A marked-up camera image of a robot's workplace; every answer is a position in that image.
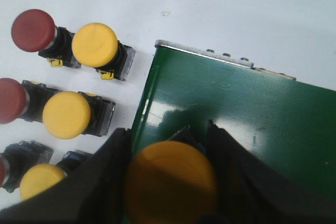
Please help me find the yellow push button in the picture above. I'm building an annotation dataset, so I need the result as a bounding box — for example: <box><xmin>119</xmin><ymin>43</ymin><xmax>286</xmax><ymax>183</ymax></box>
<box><xmin>71</xmin><ymin>23</ymin><xmax>135</xmax><ymax>81</ymax></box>
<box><xmin>123</xmin><ymin>127</ymin><xmax>218</xmax><ymax>223</ymax></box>
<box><xmin>42</xmin><ymin>91</ymin><xmax>116</xmax><ymax>140</ymax></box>
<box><xmin>19</xmin><ymin>150</ymin><xmax>92</xmax><ymax>201</ymax></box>

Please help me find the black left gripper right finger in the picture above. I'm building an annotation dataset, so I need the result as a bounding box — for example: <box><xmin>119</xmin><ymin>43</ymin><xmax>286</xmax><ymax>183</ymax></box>
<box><xmin>196</xmin><ymin>121</ymin><xmax>335</xmax><ymax>223</ymax></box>

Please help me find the aluminium conveyor frame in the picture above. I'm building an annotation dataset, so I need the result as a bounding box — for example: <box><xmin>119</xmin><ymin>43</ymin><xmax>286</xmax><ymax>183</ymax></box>
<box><xmin>155</xmin><ymin>39</ymin><xmax>297</xmax><ymax>80</ymax></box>

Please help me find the green conveyor belt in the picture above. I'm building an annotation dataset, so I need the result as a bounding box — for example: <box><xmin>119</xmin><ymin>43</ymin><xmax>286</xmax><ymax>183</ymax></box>
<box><xmin>122</xmin><ymin>47</ymin><xmax>336</xmax><ymax>224</ymax></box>

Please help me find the red push button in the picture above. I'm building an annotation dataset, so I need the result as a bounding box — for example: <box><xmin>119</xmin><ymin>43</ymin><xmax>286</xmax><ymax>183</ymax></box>
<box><xmin>1</xmin><ymin>141</ymin><xmax>54</xmax><ymax>193</ymax></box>
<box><xmin>1</xmin><ymin>78</ymin><xmax>59</xmax><ymax>124</ymax></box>
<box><xmin>11</xmin><ymin>9</ymin><xmax>81</xmax><ymax>68</ymax></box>

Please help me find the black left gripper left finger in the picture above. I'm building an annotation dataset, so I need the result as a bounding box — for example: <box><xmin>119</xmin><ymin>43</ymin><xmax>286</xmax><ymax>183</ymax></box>
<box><xmin>1</xmin><ymin>128</ymin><xmax>131</xmax><ymax>223</ymax></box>

